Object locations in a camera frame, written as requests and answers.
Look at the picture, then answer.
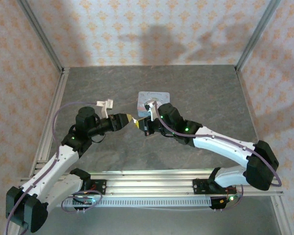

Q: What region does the black controller board with LEDs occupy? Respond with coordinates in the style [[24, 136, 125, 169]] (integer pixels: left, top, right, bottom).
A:
[[210, 194, 239, 211], [73, 194, 97, 211]]

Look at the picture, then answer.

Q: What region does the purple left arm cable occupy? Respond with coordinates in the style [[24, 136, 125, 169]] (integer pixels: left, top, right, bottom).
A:
[[5, 101, 103, 235]]

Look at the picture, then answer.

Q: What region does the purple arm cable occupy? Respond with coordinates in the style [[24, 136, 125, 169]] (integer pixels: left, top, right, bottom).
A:
[[153, 101, 283, 212], [5, 101, 103, 235]]

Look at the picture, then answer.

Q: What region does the long horizontal aluminium rail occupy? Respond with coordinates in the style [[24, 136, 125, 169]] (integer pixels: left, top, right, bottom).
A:
[[19, 170, 284, 197]]

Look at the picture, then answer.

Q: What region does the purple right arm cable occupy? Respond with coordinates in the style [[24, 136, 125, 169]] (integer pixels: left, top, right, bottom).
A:
[[153, 101, 283, 212]]

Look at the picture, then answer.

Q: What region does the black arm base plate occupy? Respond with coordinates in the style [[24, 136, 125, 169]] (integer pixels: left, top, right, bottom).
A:
[[193, 178, 236, 195], [87, 180, 107, 196]]

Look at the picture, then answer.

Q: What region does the white slotted cable duct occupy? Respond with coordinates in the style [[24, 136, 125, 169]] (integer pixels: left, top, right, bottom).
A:
[[61, 195, 213, 208]]

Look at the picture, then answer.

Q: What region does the aluminium upright post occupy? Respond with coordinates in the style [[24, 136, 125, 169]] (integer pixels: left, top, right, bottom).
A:
[[16, 0, 64, 71], [235, 0, 283, 71]]

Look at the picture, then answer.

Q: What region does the aluminium frame leg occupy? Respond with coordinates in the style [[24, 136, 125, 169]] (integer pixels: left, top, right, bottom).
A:
[[270, 195, 294, 235]]

